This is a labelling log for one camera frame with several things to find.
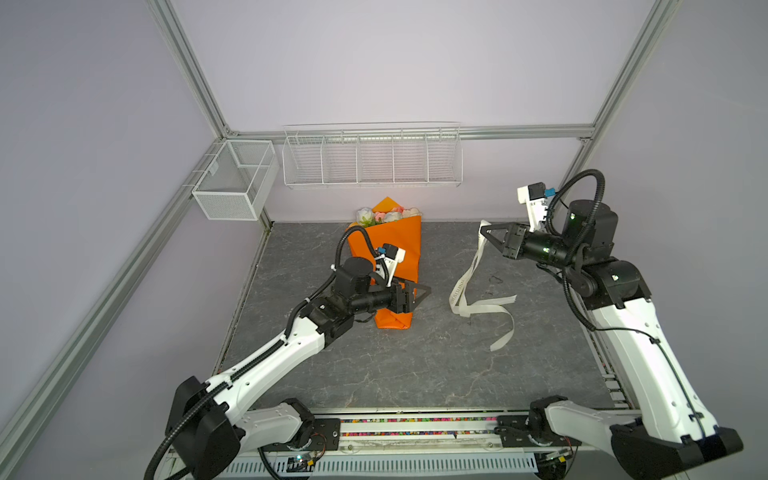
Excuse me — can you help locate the orange wrapping paper sheet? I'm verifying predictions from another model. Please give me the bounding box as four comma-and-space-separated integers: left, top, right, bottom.
347, 197, 422, 330

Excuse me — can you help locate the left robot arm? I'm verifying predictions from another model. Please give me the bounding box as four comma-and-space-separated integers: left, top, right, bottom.
143, 226, 431, 479

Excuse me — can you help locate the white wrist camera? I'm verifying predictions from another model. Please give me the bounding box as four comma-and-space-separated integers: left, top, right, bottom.
517, 182, 556, 232
374, 243, 406, 287

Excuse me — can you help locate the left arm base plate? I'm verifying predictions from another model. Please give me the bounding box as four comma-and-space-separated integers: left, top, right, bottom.
264, 418, 341, 452

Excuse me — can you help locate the white printed ribbon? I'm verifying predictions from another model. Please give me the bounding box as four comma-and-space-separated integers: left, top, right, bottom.
449, 219, 518, 353

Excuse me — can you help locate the cream fake rose stem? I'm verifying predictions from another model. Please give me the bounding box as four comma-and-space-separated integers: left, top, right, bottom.
401, 208, 422, 219

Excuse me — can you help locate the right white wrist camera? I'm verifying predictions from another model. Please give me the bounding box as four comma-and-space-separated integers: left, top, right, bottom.
517, 182, 556, 232

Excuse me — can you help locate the white fake rose stem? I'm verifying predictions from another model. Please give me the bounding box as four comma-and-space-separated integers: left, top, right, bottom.
356, 208, 376, 228

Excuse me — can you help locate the small white mesh basket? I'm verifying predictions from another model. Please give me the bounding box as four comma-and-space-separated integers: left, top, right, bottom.
192, 140, 280, 221

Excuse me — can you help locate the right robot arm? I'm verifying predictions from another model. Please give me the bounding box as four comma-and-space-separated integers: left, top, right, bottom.
479, 169, 744, 479

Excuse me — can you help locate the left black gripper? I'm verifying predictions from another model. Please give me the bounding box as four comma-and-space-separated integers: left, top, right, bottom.
350, 274, 430, 315

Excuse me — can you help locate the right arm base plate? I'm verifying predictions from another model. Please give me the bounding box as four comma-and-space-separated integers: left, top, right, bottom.
493, 413, 581, 448

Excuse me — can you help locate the long white wire basket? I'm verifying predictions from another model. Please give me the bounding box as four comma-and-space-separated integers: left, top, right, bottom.
282, 122, 464, 188

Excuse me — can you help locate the aluminium front rail frame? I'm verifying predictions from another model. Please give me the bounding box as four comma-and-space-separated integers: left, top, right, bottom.
158, 407, 691, 480

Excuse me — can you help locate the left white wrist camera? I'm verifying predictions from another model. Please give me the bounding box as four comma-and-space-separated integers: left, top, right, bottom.
374, 243, 406, 287

